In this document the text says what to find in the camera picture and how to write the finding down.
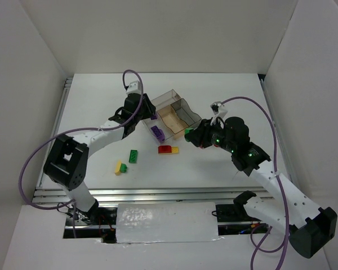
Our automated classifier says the purple lego brick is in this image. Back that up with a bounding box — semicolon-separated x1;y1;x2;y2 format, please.
150;125;165;143

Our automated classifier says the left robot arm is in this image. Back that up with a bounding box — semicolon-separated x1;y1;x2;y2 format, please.
43;93;155;222

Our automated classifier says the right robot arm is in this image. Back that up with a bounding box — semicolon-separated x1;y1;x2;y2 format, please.
184;117;337;259

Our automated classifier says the clear small container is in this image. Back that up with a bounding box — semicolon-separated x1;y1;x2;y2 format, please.
144;117;174;144

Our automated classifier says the clear smoky container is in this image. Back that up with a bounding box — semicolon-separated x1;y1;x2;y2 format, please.
152;89;181;118

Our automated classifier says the dark grey container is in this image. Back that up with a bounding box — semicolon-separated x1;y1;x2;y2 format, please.
171;98;202;128

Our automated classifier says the yellow flat lego plate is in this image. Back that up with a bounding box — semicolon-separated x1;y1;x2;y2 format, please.
171;147;179;154

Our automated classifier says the red arch lego brick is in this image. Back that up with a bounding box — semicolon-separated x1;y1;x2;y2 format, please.
158;145;172;155

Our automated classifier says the green flat lego plate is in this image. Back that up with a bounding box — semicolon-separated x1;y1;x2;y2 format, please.
128;150;138;164

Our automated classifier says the small green lego brick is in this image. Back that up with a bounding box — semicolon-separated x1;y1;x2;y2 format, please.
119;163;128;173

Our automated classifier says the yellow curved lego brick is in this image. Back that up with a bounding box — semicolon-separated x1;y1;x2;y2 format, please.
114;160;122;176

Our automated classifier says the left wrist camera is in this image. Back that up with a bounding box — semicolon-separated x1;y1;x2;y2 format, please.
126;80;143;95

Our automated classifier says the aluminium rail frame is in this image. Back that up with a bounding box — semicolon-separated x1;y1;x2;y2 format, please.
33;73;304;203

